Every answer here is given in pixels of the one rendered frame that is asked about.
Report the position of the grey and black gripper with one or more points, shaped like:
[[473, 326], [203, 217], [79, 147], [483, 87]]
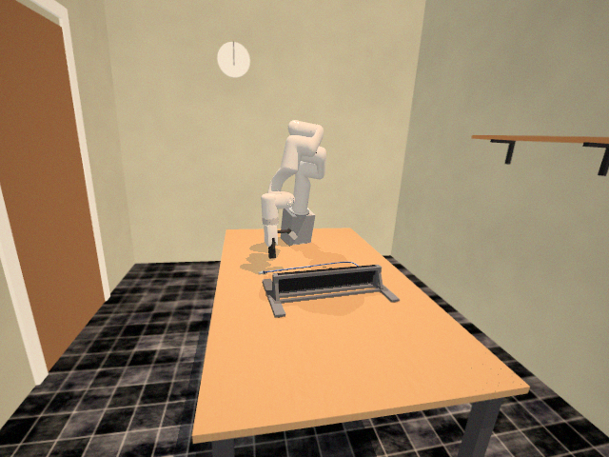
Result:
[[271, 239]]

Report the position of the dark grey patch panel rack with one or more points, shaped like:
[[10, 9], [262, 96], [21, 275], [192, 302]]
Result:
[[331, 279]]

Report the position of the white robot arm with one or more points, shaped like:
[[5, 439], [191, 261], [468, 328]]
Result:
[[302, 157]]

